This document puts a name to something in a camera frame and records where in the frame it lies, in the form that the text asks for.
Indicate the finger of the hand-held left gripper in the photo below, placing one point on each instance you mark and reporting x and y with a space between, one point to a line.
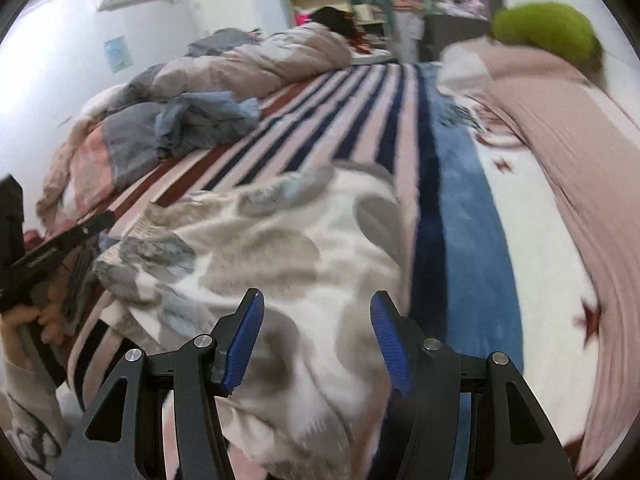
80 232
80 280

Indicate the blue wall poster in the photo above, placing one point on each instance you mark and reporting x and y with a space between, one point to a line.
118 54

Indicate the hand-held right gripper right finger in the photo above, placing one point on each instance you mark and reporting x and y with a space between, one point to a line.
395 345

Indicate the striped fleece blanket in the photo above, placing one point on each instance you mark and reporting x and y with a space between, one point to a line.
350 110

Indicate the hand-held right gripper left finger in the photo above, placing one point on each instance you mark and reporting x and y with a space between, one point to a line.
245 340

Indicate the green plush toy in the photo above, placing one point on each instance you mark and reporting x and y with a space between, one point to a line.
545 30

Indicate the crumpled blue garment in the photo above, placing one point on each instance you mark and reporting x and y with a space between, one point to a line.
205 120

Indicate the person's left forearm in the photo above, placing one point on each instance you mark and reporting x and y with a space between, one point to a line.
25 410

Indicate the white door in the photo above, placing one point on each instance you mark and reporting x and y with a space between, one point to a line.
225 0

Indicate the pink and grey quilt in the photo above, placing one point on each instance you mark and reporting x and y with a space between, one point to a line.
250 65

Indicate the pink pillow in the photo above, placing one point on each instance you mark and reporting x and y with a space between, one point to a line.
575 160

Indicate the black plush toy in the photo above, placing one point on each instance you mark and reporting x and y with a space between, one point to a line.
332 20

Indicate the patterned beige blanket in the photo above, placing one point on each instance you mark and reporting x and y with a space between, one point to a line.
280 270

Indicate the person's left hand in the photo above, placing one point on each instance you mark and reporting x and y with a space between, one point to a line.
47 322

